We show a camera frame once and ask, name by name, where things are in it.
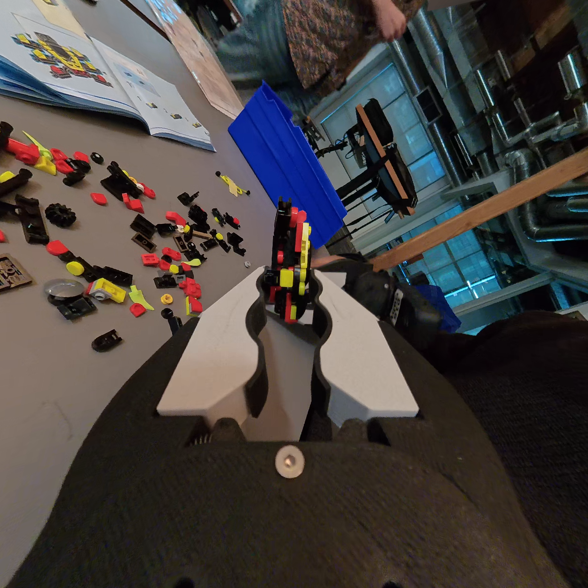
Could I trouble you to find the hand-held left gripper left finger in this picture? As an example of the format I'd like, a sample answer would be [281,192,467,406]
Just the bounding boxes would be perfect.
[155,266,269,438]

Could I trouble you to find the brown sticker sheet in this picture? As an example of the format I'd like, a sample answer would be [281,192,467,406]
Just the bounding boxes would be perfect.
[0,253,34,293]

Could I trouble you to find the metal ventilation ducts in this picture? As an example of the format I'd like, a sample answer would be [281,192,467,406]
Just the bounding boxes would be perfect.
[390,0,588,244]

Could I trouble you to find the wooden beam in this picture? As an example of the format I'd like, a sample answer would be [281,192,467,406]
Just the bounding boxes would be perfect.
[370,147,588,273]

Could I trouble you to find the small blue container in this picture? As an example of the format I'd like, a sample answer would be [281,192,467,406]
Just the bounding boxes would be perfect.
[411,283,462,334]

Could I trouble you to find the blue plastic bin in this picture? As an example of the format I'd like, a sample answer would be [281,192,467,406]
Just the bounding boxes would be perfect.
[227,80,348,250]

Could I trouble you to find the pile of loose lego pieces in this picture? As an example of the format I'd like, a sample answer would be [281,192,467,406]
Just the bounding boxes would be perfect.
[0,121,252,354]

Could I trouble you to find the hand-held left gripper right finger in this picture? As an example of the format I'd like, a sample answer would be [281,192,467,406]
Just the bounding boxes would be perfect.
[312,270,420,438]

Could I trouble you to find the black red yellow lego build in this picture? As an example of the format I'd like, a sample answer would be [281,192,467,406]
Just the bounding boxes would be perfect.
[263,197,323,326]

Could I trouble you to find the lego instruction booklet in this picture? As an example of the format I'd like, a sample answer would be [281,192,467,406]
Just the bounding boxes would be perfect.
[0,0,217,153]

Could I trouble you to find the person's dark knit sweater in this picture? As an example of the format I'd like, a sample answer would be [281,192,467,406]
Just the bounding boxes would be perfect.
[429,310,588,588]

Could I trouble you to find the brown printed paper sheet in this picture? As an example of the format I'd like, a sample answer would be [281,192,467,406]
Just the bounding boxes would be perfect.
[126,0,245,121]

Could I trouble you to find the standing desk with monitor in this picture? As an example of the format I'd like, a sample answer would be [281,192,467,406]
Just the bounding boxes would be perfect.
[317,98,420,223]

